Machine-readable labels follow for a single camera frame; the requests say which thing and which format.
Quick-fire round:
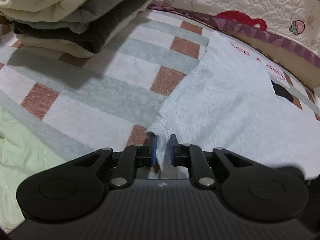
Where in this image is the light grey abc t-shirt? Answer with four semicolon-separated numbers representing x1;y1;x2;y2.
148;32;319;179

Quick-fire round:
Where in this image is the checkered bed sheet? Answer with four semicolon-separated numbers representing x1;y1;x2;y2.
0;8;320;165

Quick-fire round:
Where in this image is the light green quilted blanket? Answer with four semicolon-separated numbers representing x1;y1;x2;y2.
0;107;65;232

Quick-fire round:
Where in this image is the grey folded garment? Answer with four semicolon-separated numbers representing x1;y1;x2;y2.
19;0;125;34

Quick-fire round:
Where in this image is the white red bear quilt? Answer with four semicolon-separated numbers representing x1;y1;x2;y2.
154;0;319;88

